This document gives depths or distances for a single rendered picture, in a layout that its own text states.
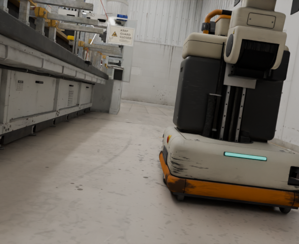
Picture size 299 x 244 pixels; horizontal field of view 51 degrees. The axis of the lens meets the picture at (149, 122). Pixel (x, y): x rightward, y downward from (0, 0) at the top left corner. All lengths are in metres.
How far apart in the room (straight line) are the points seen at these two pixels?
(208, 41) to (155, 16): 10.84
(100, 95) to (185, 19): 7.27
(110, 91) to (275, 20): 4.71
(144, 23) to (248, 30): 11.07
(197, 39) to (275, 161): 0.72
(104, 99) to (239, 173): 4.77
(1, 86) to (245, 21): 1.42
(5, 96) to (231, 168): 1.37
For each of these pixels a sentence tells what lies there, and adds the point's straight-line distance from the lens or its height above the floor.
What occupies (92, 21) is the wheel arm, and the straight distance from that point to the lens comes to 1.88.
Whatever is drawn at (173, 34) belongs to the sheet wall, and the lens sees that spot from 12.47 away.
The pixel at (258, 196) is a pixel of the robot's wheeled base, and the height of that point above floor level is 0.08.
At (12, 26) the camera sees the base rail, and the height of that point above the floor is 0.66.
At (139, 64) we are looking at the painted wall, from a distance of 12.20.
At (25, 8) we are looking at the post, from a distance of 1.66.
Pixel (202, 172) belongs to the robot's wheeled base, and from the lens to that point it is 1.39.
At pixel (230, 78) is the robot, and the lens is 1.62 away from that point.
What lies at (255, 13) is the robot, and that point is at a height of 0.87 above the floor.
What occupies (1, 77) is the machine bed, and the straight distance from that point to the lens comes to 2.08.
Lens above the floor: 0.46
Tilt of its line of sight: 5 degrees down
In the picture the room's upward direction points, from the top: 8 degrees clockwise
